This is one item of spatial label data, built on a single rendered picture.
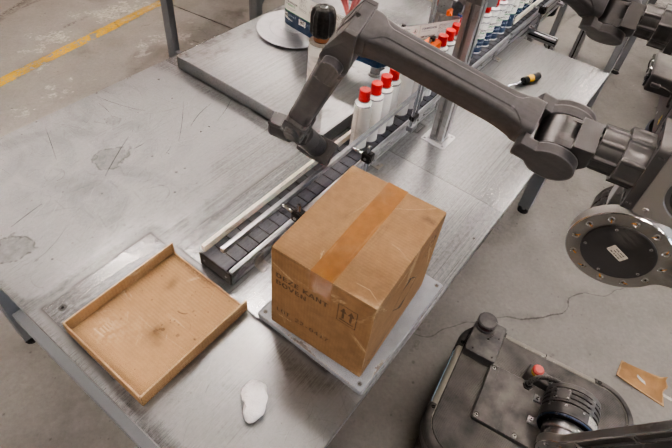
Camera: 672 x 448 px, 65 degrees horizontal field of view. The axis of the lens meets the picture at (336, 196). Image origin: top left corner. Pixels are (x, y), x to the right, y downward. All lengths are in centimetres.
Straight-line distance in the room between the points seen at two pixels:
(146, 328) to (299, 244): 44
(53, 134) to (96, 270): 57
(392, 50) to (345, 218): 39
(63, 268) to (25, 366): 94
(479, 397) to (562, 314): 79
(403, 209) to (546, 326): 147
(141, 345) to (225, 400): 23
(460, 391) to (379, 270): 99
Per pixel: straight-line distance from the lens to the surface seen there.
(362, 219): 108
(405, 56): 84
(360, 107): 151
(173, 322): 129
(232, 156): 165
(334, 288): 99
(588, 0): 127
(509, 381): 198
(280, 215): 140
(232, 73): 192
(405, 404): 213
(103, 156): 171
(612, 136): 85
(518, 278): 259
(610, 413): 211
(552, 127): 86
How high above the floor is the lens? 192
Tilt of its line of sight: 45 degrees down
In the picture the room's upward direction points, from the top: 7 degrees clockwise
